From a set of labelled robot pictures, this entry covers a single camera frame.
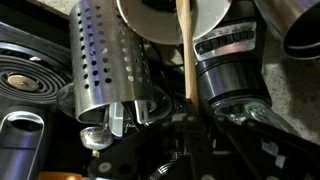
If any black blender with jar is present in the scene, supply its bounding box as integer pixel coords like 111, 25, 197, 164
194, 0, 297, 134

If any wooden cooking stick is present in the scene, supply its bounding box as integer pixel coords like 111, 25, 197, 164
176, 0, 199, 110

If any steel travel tumbler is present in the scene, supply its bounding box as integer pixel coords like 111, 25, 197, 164
254, 0, 320, 60

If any white bowl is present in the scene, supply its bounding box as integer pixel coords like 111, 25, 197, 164
116, 0, 233, 45

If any perforated steel utensil holder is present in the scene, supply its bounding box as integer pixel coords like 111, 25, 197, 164
69, 0, 153, 124

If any steel ladle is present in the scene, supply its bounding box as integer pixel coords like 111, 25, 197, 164
80, 108, 114, 151

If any black electric stove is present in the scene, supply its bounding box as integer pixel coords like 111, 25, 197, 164
0, 23, 71, 106

